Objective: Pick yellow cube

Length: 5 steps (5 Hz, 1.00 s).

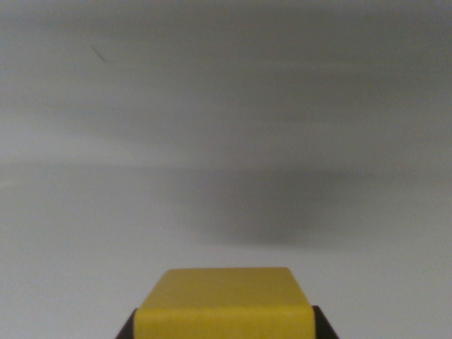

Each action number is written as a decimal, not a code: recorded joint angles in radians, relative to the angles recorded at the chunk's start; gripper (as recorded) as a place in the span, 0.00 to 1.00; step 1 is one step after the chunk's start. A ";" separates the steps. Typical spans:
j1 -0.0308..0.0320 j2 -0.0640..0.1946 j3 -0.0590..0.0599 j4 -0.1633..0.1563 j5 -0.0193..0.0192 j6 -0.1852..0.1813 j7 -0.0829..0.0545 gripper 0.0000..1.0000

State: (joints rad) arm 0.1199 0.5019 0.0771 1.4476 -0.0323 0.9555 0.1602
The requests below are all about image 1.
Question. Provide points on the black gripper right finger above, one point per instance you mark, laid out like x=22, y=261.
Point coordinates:
x=325, y=326

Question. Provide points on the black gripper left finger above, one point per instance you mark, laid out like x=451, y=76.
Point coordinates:
x=128, y=328

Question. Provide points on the yellow cube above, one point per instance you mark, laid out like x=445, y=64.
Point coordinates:
x=222, y=307

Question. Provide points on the grey plastic bin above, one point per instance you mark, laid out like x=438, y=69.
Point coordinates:
x=212, y=123

